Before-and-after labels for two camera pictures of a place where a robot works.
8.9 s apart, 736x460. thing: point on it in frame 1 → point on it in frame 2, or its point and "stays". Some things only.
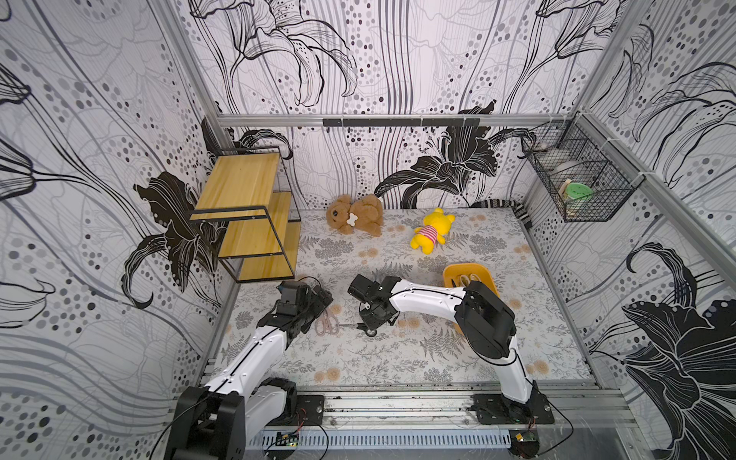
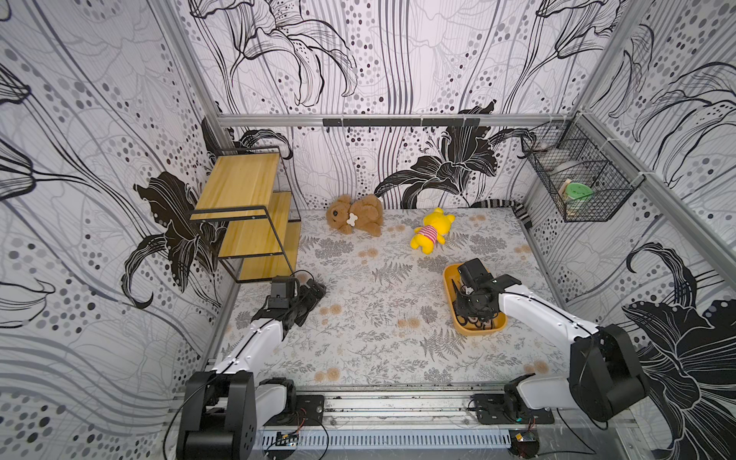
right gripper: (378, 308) → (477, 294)
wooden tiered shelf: (251, 191) stays
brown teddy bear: (364, 216) stays
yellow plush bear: (436, 226) stays
